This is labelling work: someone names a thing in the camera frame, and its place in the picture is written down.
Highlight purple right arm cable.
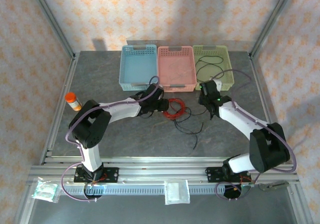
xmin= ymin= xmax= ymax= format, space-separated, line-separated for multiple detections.
xmin=209 ymin=69 xmax=298 ymax=201

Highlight clear bag with green packets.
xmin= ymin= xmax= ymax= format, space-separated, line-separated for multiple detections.
xmin=31 ymin=180 xmax=62 ymax=204

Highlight grey slotted cable duct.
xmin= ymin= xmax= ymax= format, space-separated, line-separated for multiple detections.
xmin=61 ymin=185 xmax=255 ymax=195

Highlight orange pill bottle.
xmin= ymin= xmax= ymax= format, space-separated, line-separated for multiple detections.
xmin=64 ymin=92 xmax=83 ymax=112

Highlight clear bag with white packet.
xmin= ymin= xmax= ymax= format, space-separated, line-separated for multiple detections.
xmin=163 ymin=180 xmax=191 ymax=205

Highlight pink plastic basket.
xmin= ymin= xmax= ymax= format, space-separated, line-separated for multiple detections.
xmin=156 ymin=45 xmax=198 ymax=93

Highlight blue plastic basket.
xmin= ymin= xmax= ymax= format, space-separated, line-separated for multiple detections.
xmin=118 ymin=44 xmax=159 ymax=92

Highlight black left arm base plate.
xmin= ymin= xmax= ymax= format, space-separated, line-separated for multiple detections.
xmin=74 ymin=167 xmax=120 ymax=184

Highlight black cable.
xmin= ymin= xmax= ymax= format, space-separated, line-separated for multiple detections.
xmin=173 ymin=106 xmax=213 ymax=150
xmin=194 ymin=56 xmax=225 ymax=84

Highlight aluminium frame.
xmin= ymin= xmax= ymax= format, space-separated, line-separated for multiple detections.
xmin=14 ymin=0 xmax=313 ymax=224

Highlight red cable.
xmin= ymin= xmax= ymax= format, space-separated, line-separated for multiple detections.
xmin=162 ymin=98 xmax=186 ymax=121

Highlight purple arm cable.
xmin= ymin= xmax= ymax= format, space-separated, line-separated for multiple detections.
xmin=61 ymin=75 xmax=161 ymax=202
xmin=209 ymin=69 xmax=298 ymax=201

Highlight green plastic basket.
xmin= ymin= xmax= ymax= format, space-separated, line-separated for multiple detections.
xmin=192 ymin=44 xmax=236 ymax=91

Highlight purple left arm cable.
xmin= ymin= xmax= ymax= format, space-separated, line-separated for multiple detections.
xmin=61 ymin=75 xmax=161 ymax=202

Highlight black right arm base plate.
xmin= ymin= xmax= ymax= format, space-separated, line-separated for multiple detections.
xmin=205 ymin=166 xmax=251 ymax=184

